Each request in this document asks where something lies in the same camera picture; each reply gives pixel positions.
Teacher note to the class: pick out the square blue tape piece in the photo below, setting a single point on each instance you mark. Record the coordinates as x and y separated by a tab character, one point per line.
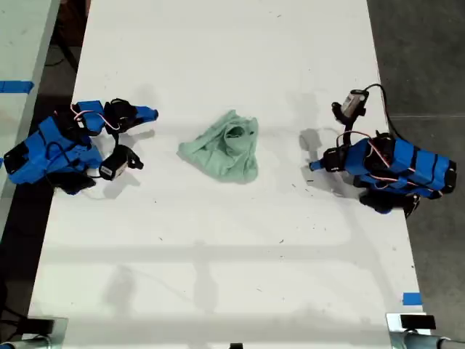
412	298

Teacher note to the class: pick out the pale side table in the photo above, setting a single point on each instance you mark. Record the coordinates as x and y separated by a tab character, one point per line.
22	36

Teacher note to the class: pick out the pale green T-shirt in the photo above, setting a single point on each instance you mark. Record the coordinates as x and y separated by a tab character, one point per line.
221	156

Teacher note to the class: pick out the black camera stalk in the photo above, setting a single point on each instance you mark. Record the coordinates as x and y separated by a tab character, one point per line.
347	131

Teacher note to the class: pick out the metal table bracket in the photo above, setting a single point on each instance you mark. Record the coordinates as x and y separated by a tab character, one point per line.
393	332
61	332

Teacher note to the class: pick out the long blue tape strip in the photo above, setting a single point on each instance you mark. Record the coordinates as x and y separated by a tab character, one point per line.
16	87

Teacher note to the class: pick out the grey metal pipe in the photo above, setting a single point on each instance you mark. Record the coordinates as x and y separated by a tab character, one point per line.
428	342

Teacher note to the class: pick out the small black box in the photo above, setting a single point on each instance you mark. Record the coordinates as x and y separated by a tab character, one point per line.
417	322
40	325

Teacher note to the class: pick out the black and grey camera box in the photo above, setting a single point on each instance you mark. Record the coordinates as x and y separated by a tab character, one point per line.
351	103

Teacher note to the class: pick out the blue and black robot arm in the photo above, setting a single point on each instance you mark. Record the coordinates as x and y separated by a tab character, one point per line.
43	152
410	165

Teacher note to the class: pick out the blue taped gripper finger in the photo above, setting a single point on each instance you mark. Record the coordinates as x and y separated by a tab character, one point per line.
138	121
319	163
319	168
147	111

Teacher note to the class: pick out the black camera box with label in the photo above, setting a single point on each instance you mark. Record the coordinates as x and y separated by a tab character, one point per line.
114	167

